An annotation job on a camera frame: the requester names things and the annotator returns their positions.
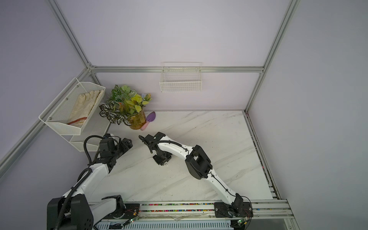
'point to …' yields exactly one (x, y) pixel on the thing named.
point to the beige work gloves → (85, 104)
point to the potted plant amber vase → (126, 106)
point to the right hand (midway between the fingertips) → (166, 163)
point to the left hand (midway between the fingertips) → (127, 145)
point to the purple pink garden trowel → (150, 118)
